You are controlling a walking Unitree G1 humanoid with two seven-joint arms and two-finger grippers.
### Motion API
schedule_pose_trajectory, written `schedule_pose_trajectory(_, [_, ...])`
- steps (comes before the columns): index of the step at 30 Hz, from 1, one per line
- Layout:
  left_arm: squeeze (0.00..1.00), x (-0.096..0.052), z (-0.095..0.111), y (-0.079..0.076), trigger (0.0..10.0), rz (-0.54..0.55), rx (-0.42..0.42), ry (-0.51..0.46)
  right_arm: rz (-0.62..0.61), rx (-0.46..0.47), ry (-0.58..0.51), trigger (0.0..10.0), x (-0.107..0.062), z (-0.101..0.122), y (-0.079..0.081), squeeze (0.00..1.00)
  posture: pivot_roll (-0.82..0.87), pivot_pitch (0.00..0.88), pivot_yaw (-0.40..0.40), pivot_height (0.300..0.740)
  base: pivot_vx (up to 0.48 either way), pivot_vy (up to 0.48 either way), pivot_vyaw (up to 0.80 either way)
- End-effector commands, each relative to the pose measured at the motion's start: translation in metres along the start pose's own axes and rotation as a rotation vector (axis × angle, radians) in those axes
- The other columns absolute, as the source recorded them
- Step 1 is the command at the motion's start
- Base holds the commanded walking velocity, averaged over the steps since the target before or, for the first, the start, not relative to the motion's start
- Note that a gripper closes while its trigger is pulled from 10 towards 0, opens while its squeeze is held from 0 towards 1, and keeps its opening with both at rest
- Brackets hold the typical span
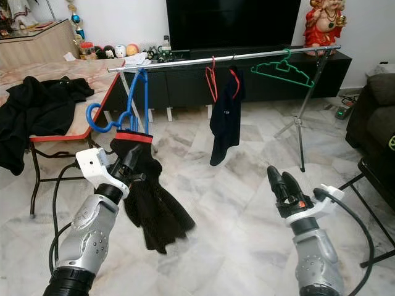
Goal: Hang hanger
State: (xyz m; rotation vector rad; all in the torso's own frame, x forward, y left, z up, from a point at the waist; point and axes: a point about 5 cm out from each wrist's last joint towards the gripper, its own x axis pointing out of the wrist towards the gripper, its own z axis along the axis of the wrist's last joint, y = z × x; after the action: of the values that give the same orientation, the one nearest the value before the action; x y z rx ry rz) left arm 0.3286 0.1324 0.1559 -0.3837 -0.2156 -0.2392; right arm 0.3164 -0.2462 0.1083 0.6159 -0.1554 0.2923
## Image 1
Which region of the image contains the white robed figurine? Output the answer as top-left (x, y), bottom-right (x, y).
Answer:
top-left (0, 0), bottom-right (41, 31)

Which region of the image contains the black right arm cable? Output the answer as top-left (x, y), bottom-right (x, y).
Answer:
top-left (314, 187), bottom-right (377, 296)

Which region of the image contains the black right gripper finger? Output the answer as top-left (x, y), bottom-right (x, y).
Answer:
top-left (267, 165), bottom-right (288, 199)
top-left (281, 171), bottom-right (302, 198)

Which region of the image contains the red lidded jar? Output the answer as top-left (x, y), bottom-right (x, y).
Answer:
top-left (80, 41), bottom-right (96, 60)

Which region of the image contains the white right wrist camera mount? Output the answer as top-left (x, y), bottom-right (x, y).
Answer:
top-left (289, 185), bottom-right (345, 226)

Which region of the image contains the plain black garment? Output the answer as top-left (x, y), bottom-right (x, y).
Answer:
top-left (0, 75), bottom-right (95, 176)

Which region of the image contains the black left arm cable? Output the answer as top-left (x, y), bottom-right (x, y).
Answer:
top-left (51, 162), bottom-right (81, 275)

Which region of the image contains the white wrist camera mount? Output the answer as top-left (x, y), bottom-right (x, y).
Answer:
top-left (75, 148), bottom-right (130, 198)
top-left (289, 185), bottom-right (345, 226)

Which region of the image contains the dark brown sofa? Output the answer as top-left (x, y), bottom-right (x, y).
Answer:
top-left (344, 73), bottom-right (395, 162)

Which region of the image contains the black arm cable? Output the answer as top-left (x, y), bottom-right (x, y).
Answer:
top-left (51, 162), bottom-right (81, 275)
top-left (314, 187), bottom-right (377, 296)

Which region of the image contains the silver metal clothes rack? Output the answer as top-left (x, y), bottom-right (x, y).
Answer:
top-left (107, 43), bottom-right (343, 173)

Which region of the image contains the marble pattern folding table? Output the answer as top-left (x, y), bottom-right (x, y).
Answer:
top-left (0, 60), bottom-right (123, 218)

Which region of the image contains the green and white bottle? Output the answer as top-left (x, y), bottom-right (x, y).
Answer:
top-left (159, 36), bottom-right (172, 57)

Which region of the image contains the gold trophy with blue ball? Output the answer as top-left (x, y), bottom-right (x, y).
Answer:
top-left (65, 0), bottom-right (86, 41)

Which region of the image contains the navy shirt with red collar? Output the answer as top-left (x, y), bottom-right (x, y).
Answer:
top-left (210, 65), bottom-right (246, 167)

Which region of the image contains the blue clothes hanger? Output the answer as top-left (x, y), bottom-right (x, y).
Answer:
top-left (85, 67), bottom-right (152, 135)

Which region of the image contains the red laughing buddha statue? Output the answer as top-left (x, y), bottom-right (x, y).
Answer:
top-left (304, 0), bottom-right (346, 49)

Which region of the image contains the red clothes hanger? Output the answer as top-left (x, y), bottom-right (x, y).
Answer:
top-left (205, 55), bottom-right (221, 104)

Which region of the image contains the black flat screen television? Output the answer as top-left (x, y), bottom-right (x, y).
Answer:
top-left (165, 0), bottom-right (302, 51)

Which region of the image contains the black power strip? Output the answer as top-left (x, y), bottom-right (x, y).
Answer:
top-left (333, 96), bottom-right (356, 120)

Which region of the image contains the black shirt with red collar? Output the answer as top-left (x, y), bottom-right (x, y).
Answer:
top-left (110, 129), bottom-right (196, 255)

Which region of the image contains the light wooden sideboard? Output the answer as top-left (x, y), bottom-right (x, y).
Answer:
top-left (0, 20), bottom-right (78, 68)

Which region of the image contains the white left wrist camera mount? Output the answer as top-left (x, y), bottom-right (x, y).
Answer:
top-left (75, 148), bottom-right (130, 198)

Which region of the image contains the green clothes hanger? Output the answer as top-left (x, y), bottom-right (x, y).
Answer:
top-left (251, 48), bottom-right (315, 88)

